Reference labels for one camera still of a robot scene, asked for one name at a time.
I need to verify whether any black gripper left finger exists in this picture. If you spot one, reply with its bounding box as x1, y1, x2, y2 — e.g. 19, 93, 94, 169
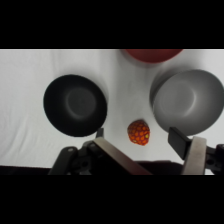
87, 128, 153, 176

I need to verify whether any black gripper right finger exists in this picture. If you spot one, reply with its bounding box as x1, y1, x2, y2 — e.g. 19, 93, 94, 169
167, 126, 208, 176

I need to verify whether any red patterned ball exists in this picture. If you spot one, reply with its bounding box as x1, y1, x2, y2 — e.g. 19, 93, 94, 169
127, 119, 151, 146

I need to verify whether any grey bowl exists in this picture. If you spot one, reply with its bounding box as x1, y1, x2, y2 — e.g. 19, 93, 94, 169
149, 69, 224, 137

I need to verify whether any black bowl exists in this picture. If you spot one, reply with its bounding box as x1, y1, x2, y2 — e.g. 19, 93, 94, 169
42, 74, 109, 138

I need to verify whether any red bowl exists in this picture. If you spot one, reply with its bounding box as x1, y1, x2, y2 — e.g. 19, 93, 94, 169
124, 49, 184, 64

